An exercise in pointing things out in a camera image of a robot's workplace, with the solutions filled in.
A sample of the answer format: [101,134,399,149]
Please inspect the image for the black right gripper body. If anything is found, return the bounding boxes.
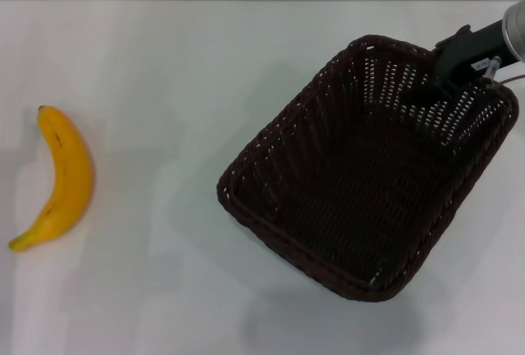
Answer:
[432,20,516,85]

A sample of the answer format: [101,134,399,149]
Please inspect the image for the dark brown woven basket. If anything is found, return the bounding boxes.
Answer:
[216,34,520,303]

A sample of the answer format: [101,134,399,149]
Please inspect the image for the yellow banana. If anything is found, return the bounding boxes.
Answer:
[7,104,96,253]

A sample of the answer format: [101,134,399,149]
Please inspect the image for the right wrist cable with connector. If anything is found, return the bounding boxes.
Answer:
[483,55,525,86]

